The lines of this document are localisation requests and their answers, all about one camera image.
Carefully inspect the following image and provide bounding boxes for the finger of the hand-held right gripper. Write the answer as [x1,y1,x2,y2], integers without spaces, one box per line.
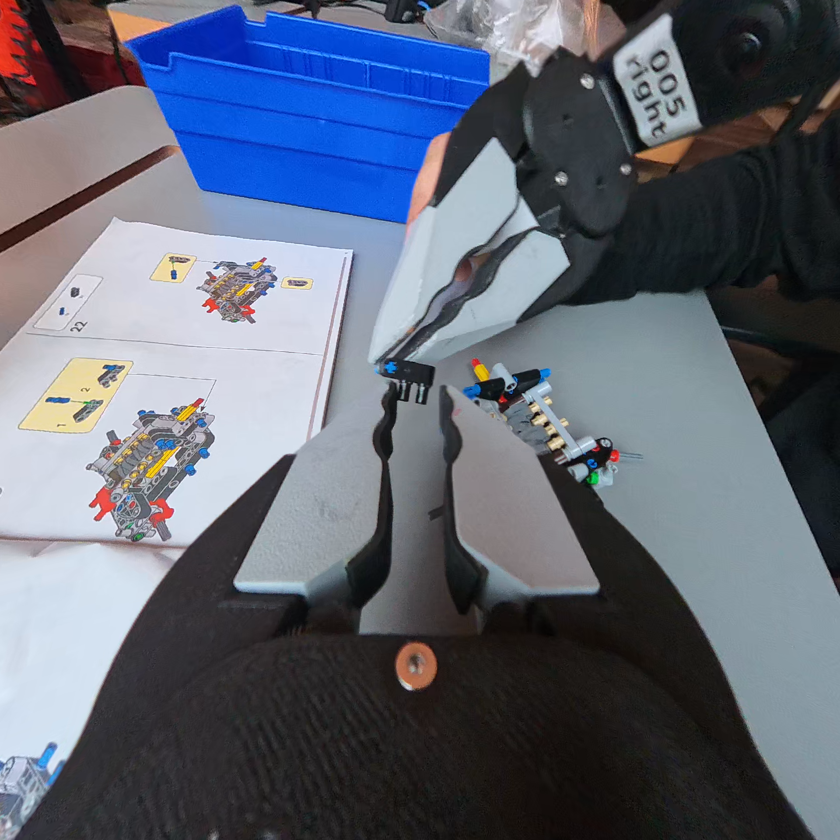
[419,226,572,362]
[367,140,521,366]

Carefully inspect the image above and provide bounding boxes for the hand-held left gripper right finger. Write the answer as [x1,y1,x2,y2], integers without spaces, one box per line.
[437,385,602,616]

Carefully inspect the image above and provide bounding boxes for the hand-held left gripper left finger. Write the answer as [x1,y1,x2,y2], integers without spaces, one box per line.
[232,382,395,609]

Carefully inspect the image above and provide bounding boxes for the black lego piece blue pin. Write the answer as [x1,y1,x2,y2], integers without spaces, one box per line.
[374,359,437,404]

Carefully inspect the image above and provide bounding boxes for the partly built lego assembly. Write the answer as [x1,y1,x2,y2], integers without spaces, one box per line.
[462,357,645,489]

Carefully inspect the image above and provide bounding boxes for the lego instruction booklet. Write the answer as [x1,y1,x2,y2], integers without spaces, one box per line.
[0,217,355,550]

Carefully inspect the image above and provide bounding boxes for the person's right hand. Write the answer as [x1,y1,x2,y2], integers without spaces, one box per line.
[409,133,455,225]

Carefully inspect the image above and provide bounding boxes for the clear plastic bag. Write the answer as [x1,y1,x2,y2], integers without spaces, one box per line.
[424,0,595,56]

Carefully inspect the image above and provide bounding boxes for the blue plastic bin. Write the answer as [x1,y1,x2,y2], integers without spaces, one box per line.
[123,3,493,225]

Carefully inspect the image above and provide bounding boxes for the white paper sheet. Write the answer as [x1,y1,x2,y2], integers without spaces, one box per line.
[0,541,193,759]

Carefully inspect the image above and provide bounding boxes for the printed paper sheet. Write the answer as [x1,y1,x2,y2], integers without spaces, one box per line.
[0,740,68,837]

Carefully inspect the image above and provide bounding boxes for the orange and black object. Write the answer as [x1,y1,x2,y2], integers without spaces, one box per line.
[0,0,42,101]

